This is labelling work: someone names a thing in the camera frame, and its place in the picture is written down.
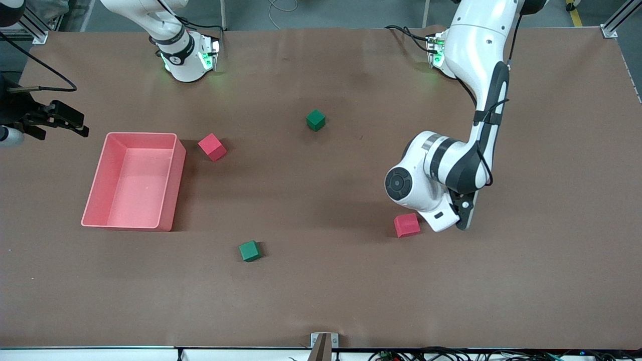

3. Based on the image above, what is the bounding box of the red cube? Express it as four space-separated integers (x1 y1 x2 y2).
198 133 227 162
393 213 421 238

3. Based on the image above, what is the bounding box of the pink plastic bin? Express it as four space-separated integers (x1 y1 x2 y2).
81 132 186 232

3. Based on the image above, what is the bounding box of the green cube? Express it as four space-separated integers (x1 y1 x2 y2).
239 240 262 262
306 109 327 132

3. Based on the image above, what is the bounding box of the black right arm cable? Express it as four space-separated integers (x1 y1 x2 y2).
0 32 78 93

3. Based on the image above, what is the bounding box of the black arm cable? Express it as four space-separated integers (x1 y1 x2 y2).
0 32 78 93
471 10 522 187

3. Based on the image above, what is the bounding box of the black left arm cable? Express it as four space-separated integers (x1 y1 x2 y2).
471 10 522 187

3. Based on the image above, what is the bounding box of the aluminium frame profile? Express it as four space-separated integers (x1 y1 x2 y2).
14 4 50 45
601 0 642 39

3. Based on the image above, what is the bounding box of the black base cable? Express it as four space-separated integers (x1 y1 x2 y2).
385 24 433 53
176 15 225 32

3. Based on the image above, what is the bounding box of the metal table bracket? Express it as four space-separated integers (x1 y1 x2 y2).
309 332 339 361

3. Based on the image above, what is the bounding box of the white floor cable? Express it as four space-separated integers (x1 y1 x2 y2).
267 0 300 29

